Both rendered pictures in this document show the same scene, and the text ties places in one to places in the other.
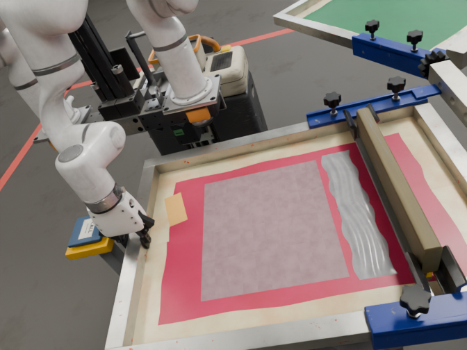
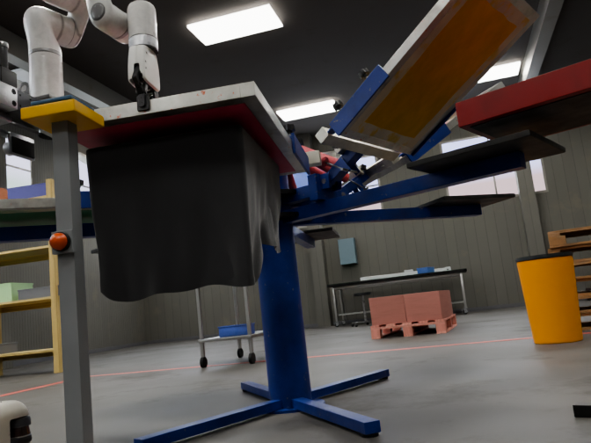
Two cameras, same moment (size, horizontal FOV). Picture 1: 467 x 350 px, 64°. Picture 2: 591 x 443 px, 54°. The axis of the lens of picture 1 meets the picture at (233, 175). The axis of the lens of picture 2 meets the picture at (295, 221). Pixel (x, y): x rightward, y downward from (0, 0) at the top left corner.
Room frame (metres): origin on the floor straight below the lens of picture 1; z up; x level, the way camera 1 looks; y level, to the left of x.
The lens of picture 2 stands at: (0.39, 1.72, 0.45)
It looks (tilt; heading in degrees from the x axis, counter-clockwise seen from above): 9 degrees up; 266
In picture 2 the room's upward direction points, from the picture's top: 6 degrees counter-clockwise
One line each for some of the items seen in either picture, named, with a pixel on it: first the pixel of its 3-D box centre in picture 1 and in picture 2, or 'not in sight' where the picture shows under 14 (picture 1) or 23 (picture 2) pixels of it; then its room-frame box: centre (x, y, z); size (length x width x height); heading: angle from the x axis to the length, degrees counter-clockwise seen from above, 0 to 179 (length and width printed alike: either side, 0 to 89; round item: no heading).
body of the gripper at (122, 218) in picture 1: (115, 212); (144, 68); (0.63, 0.27, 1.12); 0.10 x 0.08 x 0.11; 76
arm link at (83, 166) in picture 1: (96, 158); (133, 28); (0.66, 0.24, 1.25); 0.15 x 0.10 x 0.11; 154
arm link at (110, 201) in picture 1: (104, 194); (144, 47); (0.63, 0.26, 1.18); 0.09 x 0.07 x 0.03; 76
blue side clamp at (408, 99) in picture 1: (364, 115); not in sight; (0.76, -0.39, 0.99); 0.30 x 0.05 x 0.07; 76
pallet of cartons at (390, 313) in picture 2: not in sight; (414, 312); (-1.58, -5.70, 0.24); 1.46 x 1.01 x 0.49; 72
